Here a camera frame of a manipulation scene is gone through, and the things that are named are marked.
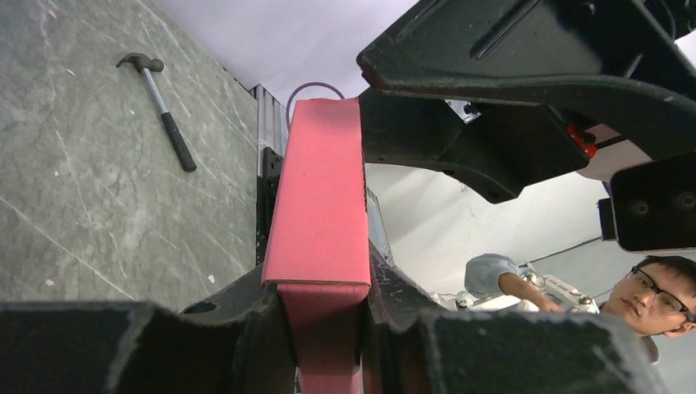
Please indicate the aluminium frame rail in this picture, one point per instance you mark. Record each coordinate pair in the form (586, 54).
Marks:
(272, 125)

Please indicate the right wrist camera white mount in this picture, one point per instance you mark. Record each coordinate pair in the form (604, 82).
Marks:
(650, 203)

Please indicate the red cardboard paper box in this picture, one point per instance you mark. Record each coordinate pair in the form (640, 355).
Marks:
(318, 251)

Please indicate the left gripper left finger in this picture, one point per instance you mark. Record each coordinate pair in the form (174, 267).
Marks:
(234, 341)

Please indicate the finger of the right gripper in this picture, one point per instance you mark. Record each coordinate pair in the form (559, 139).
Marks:
(608, 63)
(497, 155)

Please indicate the hammer with black handle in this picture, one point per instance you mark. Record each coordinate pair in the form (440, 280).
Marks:
(147, 66)

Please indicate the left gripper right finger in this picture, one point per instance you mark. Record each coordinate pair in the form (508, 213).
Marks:
(411, 344)

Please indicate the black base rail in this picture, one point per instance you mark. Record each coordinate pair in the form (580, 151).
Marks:
(267, 187)

